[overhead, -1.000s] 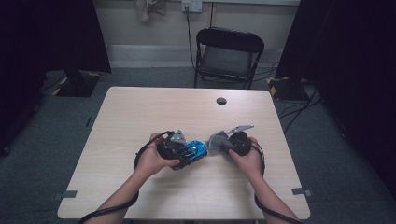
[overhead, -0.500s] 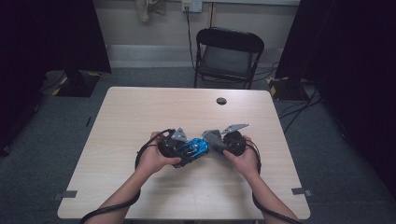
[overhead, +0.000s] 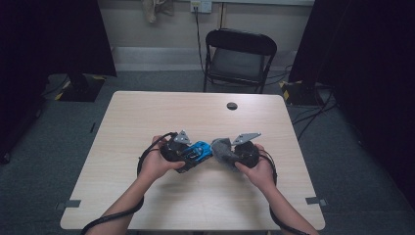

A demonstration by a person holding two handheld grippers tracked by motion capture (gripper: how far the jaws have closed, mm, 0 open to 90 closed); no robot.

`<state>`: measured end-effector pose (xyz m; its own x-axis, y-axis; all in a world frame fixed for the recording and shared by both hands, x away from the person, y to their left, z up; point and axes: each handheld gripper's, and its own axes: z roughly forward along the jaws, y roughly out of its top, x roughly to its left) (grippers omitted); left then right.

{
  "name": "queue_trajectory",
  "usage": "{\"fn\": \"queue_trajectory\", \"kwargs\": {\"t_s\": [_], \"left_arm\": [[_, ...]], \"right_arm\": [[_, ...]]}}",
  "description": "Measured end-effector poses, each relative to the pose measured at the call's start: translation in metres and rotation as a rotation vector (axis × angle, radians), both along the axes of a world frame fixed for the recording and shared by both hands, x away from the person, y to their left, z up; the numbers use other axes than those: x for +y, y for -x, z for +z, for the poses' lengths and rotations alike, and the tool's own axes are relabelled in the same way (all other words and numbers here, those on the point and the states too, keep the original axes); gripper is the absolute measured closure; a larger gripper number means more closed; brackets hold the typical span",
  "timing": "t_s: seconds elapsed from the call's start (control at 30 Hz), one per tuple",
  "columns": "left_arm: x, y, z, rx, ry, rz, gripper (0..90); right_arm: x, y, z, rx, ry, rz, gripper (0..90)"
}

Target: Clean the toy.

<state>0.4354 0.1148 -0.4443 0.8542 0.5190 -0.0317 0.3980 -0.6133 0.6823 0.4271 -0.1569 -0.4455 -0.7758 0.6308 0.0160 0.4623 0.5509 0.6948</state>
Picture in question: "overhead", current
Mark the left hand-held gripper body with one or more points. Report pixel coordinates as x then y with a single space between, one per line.
182 137

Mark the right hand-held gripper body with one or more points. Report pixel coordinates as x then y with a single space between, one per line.
248 155

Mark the blue and black toy car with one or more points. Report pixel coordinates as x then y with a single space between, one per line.
200 150

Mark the grey knitted cloth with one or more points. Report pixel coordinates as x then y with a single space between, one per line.
221 151

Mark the person's right hand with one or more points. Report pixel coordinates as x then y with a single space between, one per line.
262 174

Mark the person's left hand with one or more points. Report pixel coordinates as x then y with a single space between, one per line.
153 163

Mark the black table grommet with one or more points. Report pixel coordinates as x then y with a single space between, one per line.
232 106

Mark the black stand base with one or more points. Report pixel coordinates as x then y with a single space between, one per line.
301 94
80 88

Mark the grey tape piece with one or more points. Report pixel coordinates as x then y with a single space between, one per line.
315 201
68 205

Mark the short black tape strip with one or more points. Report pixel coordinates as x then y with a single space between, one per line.
93 127

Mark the black folding chair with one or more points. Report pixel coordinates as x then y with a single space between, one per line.
239 62

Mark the beige hanging cloth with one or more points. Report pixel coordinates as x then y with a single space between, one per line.
153 9

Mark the black curtain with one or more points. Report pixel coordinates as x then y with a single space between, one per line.
368 65
49 49

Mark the white wall socket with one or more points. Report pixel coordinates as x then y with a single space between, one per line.
201 6

